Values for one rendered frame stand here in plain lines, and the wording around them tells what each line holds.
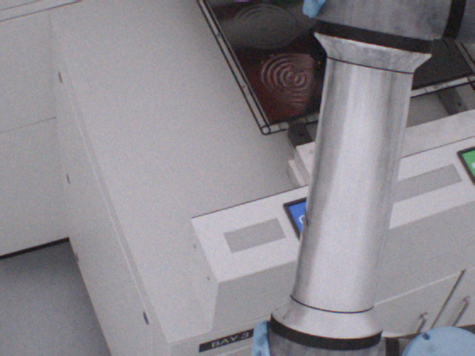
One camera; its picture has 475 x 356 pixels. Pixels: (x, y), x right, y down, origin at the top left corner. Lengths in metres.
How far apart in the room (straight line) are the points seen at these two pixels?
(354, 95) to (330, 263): 0.16
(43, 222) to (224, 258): 1.00
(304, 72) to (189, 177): 0.22
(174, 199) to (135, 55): 0.27
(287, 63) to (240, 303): 0.38
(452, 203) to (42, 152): 0.92
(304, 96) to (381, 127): 0.52
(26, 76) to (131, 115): 0.33
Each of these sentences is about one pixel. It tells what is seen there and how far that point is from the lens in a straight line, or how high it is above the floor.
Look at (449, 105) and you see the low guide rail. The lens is 1.58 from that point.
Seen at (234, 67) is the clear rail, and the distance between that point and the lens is 1.47.
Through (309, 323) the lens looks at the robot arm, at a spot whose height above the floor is 1.16.
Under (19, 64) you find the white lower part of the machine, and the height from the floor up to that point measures 0.70.
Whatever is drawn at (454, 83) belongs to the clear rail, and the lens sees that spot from 1.53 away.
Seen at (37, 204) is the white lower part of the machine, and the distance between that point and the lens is 2.11.
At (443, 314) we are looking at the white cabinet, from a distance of 1.68.
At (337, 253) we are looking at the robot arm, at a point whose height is 1.20.
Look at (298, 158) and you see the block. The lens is 1.38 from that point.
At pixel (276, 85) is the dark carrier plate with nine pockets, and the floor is 0.90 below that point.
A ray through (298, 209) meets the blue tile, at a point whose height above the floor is 0.96.
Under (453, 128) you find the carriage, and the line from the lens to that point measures 1.50.
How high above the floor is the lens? 2.02
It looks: 56 degrees down
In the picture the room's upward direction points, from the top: 8 degrees clockwise
